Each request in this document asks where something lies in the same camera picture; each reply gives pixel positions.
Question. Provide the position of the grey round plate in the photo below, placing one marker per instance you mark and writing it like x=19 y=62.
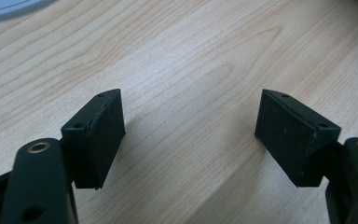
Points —
x=3 y=7

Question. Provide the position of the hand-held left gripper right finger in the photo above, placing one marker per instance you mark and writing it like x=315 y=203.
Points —
x=295 y=140

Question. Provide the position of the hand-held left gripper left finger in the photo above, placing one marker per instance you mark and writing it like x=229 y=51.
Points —
x=98 y=140

